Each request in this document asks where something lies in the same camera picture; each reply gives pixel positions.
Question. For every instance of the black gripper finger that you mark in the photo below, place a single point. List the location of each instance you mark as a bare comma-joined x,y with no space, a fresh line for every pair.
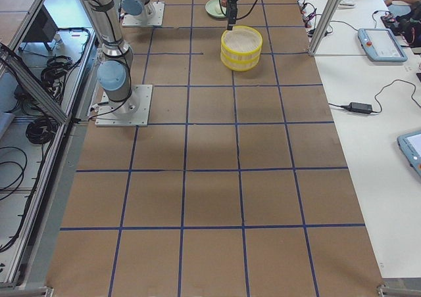
231,14

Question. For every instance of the yellow steamer layer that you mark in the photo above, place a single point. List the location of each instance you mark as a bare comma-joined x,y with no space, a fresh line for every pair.
241,40
239,65

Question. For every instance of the light green plate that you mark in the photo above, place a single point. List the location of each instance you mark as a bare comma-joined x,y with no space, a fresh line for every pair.
215,9

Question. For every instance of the blue teach pendant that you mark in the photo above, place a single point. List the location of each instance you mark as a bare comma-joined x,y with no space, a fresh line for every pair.
380,45
409,145

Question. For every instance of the black power adapter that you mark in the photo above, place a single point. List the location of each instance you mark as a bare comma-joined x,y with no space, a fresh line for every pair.
361,108

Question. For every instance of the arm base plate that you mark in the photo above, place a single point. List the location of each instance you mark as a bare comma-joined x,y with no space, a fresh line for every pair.
155,21
134,112

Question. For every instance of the aluminium frame post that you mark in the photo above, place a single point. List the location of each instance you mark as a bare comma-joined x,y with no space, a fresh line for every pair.
322,26

